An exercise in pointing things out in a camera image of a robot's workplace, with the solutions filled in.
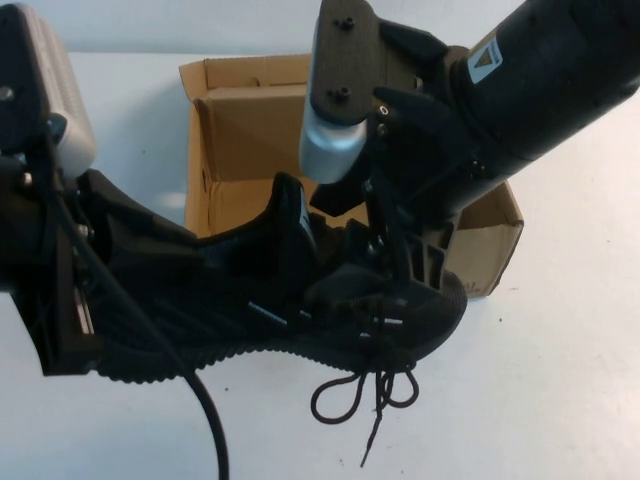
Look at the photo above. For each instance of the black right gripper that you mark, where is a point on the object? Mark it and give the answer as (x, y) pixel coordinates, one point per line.
(425, 150)

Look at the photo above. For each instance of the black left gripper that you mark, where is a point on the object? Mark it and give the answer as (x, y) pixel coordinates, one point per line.
(65, 280)

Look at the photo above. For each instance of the black mesh sneaker with laces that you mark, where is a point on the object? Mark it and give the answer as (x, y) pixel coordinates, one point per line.
(225, 310)

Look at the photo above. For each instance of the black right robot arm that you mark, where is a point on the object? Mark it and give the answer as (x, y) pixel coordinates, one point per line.
(550, 90)

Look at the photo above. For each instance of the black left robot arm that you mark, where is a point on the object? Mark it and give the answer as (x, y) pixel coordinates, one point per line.
(15, 240)

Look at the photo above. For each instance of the brown cardboard shoe box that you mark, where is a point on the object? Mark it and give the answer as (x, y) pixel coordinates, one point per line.
(240, 140)

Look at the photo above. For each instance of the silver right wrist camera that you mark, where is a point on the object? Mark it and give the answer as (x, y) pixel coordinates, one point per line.
(330, 150)

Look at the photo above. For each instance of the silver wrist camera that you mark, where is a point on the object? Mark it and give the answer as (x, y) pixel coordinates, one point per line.
(330, 150)
(70, 115)

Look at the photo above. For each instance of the dark right camera mount plate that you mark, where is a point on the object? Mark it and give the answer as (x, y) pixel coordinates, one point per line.
(350, 60)

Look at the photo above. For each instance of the dark camera mount plate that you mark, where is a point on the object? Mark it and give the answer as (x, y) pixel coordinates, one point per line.
(15, 75)
(350, 60)

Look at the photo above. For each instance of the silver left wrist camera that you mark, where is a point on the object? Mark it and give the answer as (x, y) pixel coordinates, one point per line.
(70, 115)

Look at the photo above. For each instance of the dark left camera mount plate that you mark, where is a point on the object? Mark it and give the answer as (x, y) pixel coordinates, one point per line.
(15, 75)

